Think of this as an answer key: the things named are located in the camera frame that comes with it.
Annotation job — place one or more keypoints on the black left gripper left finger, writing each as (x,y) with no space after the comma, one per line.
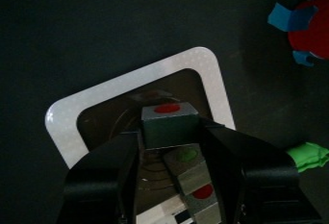
(104,176)

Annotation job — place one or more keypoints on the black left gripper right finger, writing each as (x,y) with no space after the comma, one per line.
(257,176)

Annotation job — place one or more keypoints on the grey cube with red dot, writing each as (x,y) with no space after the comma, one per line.
(169,128)

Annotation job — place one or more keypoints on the green cloth piece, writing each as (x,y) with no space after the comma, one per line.
(311,155)

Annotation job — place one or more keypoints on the sushi piece red centre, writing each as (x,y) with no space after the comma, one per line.
(201,199)

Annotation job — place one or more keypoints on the sushi piece green centre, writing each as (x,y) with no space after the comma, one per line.
(189,163)

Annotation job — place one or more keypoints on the white square bowl dark inside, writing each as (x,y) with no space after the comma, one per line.
(129,83)

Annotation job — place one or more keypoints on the red toy with blue parts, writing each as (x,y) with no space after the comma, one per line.
(312,32)

